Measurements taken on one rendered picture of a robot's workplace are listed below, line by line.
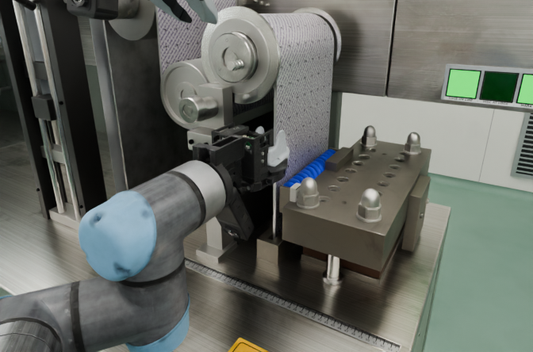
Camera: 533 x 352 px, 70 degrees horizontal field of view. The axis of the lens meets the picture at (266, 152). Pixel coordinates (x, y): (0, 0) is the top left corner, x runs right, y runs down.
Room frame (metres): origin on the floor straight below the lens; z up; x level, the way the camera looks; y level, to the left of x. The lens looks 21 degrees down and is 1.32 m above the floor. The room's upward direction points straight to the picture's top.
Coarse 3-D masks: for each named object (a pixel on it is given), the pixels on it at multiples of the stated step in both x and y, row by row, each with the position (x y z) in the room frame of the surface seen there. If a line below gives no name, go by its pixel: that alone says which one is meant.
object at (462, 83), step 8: (456, 72) 0.74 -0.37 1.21; (464, 72) 0.74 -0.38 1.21; (472, 72) 0.73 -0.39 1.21; (456, 80) 0.74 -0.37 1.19; (464, 80) 0.73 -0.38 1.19; (472, 80) 0.73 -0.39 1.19; (448, 88) 0.75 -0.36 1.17; (456, 88) 0.74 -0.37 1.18; (464, 88) 0.73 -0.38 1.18; (472, 88) 0.73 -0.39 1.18; (464, 96) 0.73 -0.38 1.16; (472, 96) 0.72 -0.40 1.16
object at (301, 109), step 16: (304, 80) 0.67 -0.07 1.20; (320, 80) 0.74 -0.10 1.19; (288, 96) 0.62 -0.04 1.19; (304, 96) 0.67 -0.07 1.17; (320, 96) 0.74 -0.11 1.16; (288, 112) 0.62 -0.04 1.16; (304, 112) 0.67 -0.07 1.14; (320, 112) 0.74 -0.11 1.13; (288, 128) 0.62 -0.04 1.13; (304, 128) 0.68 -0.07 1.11; (320, 128) 0.75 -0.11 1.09; (288, 144) 0.62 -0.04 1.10; (304, 144) 0.68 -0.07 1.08; (320, 144) 0.75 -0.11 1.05; (304, 160) 0.68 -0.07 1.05; (288, 176) 0.63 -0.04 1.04
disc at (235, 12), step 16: (224, 16) 0.62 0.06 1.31; (240, 16) 0.60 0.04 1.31; (256, 16) 0.59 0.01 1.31; (208, 32) 0.64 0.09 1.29; (240, 32) 0.60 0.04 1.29; (272, 32) 0.58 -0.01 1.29; (256, 48) 0.59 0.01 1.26; (272, 48) 0.58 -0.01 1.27; (208, 64) 0.64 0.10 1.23; (272, 64) 0.58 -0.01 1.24; (272, 80) 0.58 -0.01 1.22; (240, 96) 0.60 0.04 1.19; (256, 96) 0.59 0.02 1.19
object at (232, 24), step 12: (228, 24) 0.61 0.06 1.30; (240, 24) 0.60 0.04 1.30; (252, 24) 0.59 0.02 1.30; (216, 36) 0.62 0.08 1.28; (252, 36) 0.59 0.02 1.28; (264, 48) 0.58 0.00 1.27; (264, 60) 0.58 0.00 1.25; (216, 72) 0.63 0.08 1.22; (264, 72) 0.58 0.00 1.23; (228, 84) 0.61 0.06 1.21; (240, 84) 0.60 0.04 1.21; (252, 84) 0.59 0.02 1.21
